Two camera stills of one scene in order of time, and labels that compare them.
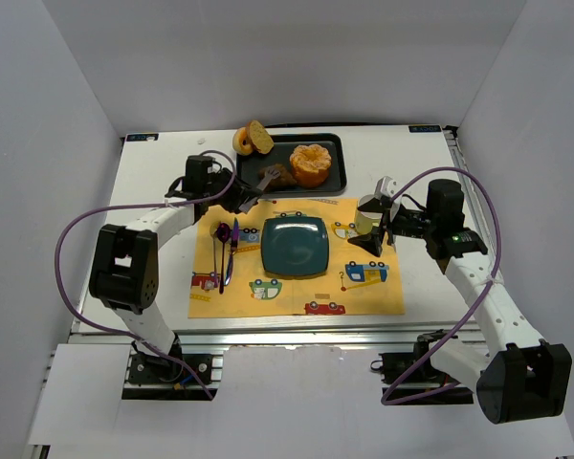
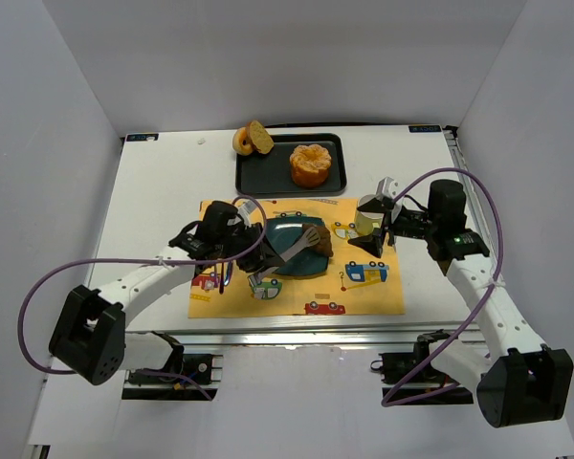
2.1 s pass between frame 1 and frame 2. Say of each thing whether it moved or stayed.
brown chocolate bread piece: moved
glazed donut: stayed
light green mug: stayed
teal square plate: stayed
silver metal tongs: moved
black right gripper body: stayed
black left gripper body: moved
